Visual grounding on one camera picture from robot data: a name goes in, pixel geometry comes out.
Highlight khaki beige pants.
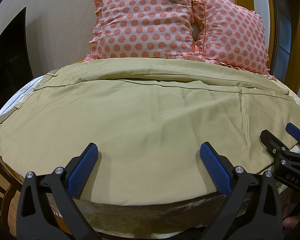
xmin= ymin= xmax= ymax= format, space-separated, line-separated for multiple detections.
xmin=0 ymin=58 xmax=300 ymax=206

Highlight yellow patterned bed sheet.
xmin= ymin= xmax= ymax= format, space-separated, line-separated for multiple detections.
xmin=0 ymin=80 xmax=300 ymax=239

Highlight right polka dot pillow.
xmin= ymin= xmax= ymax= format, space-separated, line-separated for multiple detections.
xmin=192 ymin=0 xmax=273 ymax=79

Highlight polka dot pillow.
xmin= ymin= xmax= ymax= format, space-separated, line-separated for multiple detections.
xmin=192 ymin=0 xmax=273 ymax=79
xmin=84 ymin=0 xmax=203 ymax=62

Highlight dark television screen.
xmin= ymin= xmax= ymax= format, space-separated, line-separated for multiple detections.
xmin=0 ymin=8 xmax=33 ymax=108

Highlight left polka dot pillow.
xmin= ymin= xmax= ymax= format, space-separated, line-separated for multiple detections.
xmin=84 ymin=0 xmax=203 ymax=62

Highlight wooden door frame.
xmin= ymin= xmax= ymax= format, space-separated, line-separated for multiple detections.
xmin=235 ymin=0 xmax=300 ymax=93

